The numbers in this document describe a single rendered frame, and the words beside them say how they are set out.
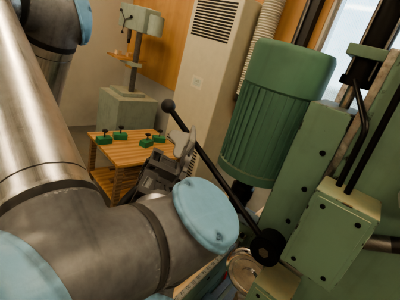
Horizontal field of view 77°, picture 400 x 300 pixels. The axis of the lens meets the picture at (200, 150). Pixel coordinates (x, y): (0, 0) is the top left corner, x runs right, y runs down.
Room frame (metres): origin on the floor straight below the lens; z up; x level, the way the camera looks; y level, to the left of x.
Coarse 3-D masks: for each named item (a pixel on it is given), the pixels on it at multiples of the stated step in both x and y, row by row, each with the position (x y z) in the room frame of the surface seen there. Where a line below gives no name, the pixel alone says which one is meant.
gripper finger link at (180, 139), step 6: (192, 126) 0.54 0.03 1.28; (174, 132) 0.51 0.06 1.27; (180, 132) 0.51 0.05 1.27; (192, 132) 0.52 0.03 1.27; (174, 138) 0.50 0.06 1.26; (180, 138) 0.50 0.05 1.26; (186, 138) 0.51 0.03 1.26; (192, 138) 0.51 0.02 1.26; (174, 144) 0.49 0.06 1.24; (180, 144) 0.50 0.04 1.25; (186, 144) 0.50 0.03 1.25; (174, 150) 0.48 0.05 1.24; (180, 150) 0.49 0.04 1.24; (174, 156) 0.48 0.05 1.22; (180, 156) 0.48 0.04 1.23
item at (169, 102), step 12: (168, 108) 0.57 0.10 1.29; (180, 120) 0.56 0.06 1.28; (204, 156) 0.51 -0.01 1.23; (216, 168) 0.50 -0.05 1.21; (228, 192) 0.46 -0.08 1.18; (240, 204) 0.45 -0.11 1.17; (252, 228) 0.42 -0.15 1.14; (252, 240) 0.40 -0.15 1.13; (264, 240) 0.39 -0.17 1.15; (276, 240) 0.40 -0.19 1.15; (252, 252) 0.40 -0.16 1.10; (264, 252) 0.39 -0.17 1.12; (276, 252) 0.38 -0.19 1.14; (264, 264) 0.38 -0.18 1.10; (288, 264) 0.38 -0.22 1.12
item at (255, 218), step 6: (228, 198) 0.64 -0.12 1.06; (246, 210) 0.61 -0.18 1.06; (240, 216) 0.57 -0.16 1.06; (252, 216) 0.59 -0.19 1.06; (240, 222) 0.55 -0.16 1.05; (246, 222) 0.56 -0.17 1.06; (240, 228) 0.55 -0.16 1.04; (246, 228) 0.54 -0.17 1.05; (246, 234) 0.54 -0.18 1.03; (246, 240) 0.53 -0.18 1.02
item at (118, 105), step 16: (128, 16) 2.70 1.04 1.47; (144, 16) 2.53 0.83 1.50; (160, 16) 2.66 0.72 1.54; (128, 32) 2.81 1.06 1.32; (144, 32) 2.55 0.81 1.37; (160, 32) 2.52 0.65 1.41; (128, 64) 2.68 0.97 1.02; (112, 96) 2.48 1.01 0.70; (128, 96) 2.60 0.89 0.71; (144, 96) 2.76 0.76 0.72; (112, 112) 2.46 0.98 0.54; (128, 112) 2.49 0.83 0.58; (144, 112) 2.64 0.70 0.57; (96, 128) 2.66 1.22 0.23; (112, 128) 2.44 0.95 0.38; (128, 128) 2.51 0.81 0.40; (144, 128) 2.67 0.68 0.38
